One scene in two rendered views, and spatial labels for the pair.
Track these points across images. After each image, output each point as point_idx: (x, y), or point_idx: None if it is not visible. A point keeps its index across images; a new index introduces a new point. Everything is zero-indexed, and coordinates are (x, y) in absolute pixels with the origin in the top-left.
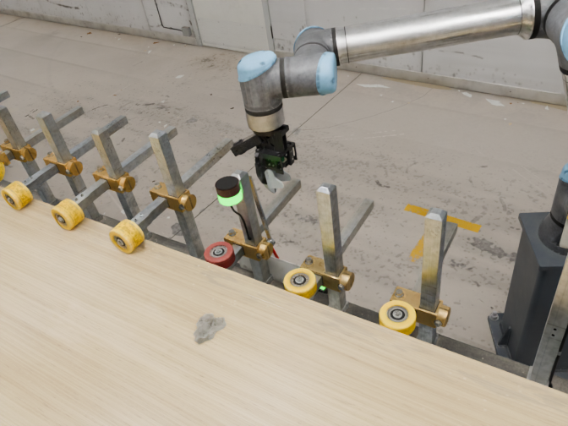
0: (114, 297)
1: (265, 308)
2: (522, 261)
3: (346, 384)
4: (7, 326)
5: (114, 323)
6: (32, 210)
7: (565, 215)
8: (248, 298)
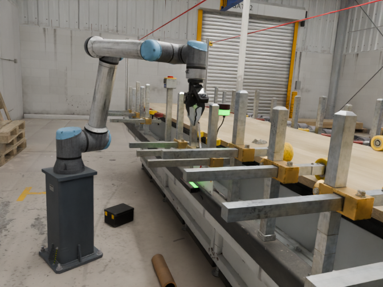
0: (298, 155)
1: None
2: (72, 197)
3: (228, 132)
4: (365, 165)
5: (300, 152)
6: None
7: (84, 147)
8: None
